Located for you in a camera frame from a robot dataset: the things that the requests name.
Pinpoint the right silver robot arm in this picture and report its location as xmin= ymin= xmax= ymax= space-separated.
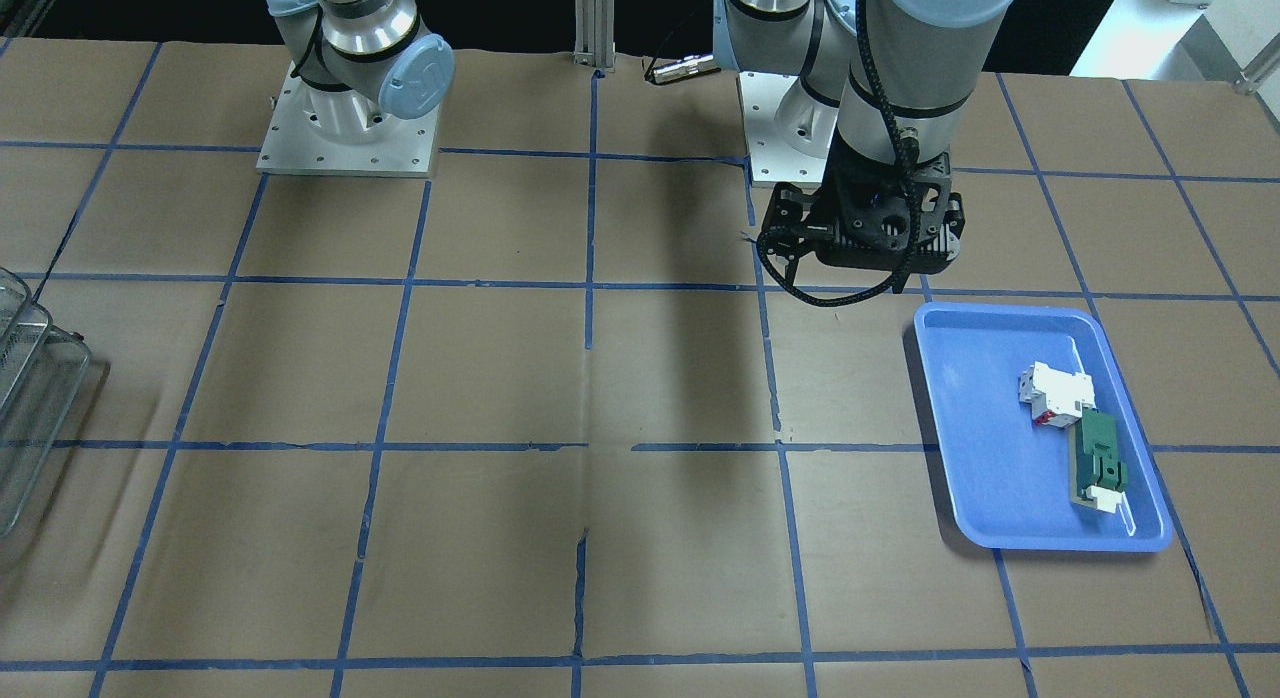
xmin=265 ymin=0 xmax=456 ymax=145

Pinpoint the aluminium frame post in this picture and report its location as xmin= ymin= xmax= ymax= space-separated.
xmin=572 ymin=0 xmax=616 ymax=73

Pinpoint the white switch component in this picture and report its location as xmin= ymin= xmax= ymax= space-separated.
xmin=1018 ymin=362 xmax=1097 ymax=428

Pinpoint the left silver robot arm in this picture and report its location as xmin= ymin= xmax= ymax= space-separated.
xmin=712 ymin=0 xmax=1014 ymax=287

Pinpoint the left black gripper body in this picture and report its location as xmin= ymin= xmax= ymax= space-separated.
xmin=805 ymin=143 xmax=966 ymax=275

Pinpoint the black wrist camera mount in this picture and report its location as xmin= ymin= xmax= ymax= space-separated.
xmin=755 ymin=182 xmax=836 ymax=261

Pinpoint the blue plastic tray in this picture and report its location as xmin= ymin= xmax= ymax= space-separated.
xmin=914 ymin=301 xmax=1172 ymax=553

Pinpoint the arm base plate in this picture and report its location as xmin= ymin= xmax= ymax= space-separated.
xmin=737 ymin=72 xmax=838 ymax=190
xmin=256 ymin=63 xmax=442 ymax=179

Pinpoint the silver wire mesh shelf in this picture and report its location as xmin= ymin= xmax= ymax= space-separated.
xmin=1 ymin=269 xmax=92 ymax=540

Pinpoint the green component block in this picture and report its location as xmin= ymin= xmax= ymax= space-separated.
xmin=1068 ymin=409 xmax=1129 ymax=514

